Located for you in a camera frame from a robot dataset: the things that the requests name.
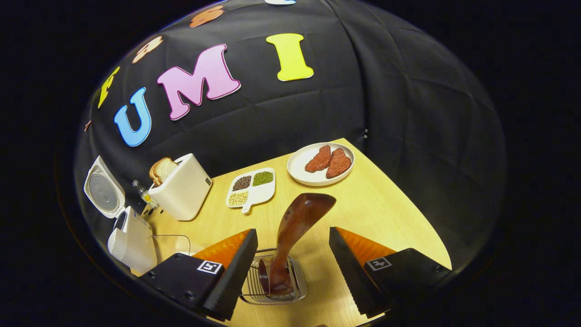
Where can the white rice cooker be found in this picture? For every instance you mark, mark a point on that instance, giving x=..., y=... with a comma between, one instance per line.
x=131, y=240

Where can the white toaster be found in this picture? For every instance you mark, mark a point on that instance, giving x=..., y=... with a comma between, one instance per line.
x=184, y=193

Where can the black backdrop cloth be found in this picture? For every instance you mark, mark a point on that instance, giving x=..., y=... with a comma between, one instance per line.
x=317, y=109

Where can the small glass bottle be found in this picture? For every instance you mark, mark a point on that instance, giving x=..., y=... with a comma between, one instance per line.
x=146, y=196

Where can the red meat slice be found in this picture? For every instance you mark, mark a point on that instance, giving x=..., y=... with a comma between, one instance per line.
x=319, y=159
x=339, y=163

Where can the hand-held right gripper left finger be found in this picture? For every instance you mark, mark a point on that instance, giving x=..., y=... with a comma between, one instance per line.
x=236, y=272

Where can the white divided grain dish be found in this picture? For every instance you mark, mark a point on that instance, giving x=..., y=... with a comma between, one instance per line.
x=261, y=193

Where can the bread slice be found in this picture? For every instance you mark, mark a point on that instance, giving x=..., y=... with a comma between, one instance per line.
x=152, y=176
x=165, y=169

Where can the white round plate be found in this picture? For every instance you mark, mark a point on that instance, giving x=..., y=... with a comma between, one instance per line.
x=299, y=172

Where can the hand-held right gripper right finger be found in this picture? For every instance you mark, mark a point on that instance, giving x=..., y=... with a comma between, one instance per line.
x=349, y=272

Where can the brown wooden spoon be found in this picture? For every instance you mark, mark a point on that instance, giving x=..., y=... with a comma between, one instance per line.
x=295, y=222

